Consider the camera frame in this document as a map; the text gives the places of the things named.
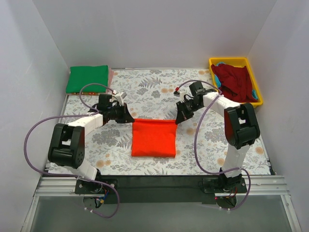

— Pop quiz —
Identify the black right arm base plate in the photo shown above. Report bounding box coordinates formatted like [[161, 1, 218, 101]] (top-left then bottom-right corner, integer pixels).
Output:
[[198, 176, 247, 193]]

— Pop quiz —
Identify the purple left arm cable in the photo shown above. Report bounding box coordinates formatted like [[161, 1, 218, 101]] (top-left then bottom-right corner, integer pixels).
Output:
[[24, 83, 121, 219]]

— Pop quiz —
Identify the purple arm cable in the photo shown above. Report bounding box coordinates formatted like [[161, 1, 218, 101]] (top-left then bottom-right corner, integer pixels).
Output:
[[24, 83, 121, 219], [175, 80, 251, 211]]

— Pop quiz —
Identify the yellow plastic bin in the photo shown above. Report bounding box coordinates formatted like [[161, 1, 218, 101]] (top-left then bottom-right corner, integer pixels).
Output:
[[209, 57, 263, 107]]

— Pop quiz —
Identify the folded green t shirt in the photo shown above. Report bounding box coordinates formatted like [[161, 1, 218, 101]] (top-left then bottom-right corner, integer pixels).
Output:
[[66, 65, 109, 94]]

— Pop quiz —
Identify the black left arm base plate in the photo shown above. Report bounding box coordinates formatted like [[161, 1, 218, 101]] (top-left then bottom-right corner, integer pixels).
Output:
[[74, 178, 118, 194]]

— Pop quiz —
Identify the folded pink t shirt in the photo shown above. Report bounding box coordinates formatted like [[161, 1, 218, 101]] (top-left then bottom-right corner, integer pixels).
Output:
[[73, 67, 113, 96]]

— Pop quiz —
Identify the aluminium frame rail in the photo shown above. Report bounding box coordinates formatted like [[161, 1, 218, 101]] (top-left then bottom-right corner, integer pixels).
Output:
[[22, 175, 301, 232]]

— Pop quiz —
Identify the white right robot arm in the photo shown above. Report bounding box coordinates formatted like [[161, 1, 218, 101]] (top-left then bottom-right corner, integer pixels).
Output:
[[174, 80, 260, 192]]

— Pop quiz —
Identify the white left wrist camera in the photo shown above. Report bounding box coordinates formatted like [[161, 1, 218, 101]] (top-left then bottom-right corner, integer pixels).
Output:
[[112, 90, 127, 106]]

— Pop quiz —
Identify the orange t shirt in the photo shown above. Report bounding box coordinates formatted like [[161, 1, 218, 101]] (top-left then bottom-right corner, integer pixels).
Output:
[[131, 118, 177, 158]]

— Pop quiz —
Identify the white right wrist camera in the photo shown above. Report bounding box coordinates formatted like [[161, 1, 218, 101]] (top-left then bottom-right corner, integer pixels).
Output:
[[173, 87, 187, 99]]

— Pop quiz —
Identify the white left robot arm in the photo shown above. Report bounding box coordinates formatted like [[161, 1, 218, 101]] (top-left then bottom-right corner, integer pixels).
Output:
[[48, 92, 135, 193]]

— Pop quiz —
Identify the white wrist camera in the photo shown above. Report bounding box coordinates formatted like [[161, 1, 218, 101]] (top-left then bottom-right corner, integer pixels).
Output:
[[173, 87, 187, 99], [112, 90, 127, 106]]

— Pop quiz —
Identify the dark red t shirt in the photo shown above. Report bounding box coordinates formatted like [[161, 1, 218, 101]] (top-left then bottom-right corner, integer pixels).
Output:
[[211, 64, 254, 103]]

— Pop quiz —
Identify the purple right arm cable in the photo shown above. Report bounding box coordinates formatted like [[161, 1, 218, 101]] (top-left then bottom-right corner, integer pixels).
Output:
[[175, 80, 251, 211]]

